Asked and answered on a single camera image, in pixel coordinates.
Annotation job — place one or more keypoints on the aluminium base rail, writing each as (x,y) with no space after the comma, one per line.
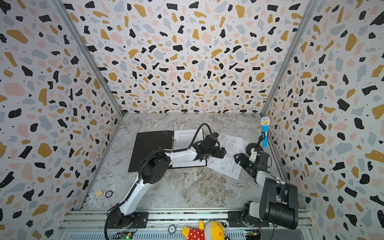
(152,224)

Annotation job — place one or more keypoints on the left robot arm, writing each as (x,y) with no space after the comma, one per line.
(152,170)

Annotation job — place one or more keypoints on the printed paper sheet with diagram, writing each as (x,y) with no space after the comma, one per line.
(227,166)

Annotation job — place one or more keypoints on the circuit board right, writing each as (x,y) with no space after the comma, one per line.
(253,235)

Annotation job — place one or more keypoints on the printed paper sheet top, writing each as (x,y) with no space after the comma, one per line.
(182,139)

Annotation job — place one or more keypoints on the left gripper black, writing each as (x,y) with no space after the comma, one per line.
(222,155)

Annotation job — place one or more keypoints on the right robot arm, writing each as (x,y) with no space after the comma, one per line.
(279,203)

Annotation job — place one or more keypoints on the yellow red plush toy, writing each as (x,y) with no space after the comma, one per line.
(212,230)

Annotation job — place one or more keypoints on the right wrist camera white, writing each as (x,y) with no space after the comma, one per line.
(253,155)

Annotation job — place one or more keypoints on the blue toy microphone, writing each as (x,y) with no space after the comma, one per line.
(265,123)

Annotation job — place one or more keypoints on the green circuit board left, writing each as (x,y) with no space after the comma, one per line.
(126,235)

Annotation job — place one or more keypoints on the orange folder black inside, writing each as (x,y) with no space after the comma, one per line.
(147,142)

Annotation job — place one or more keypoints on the round badge on rail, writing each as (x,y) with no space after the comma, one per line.
(172,229)

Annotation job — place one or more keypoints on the small wooden block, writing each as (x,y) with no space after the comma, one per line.
(99,193)

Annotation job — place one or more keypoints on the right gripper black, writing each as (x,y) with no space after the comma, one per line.
(243,159)

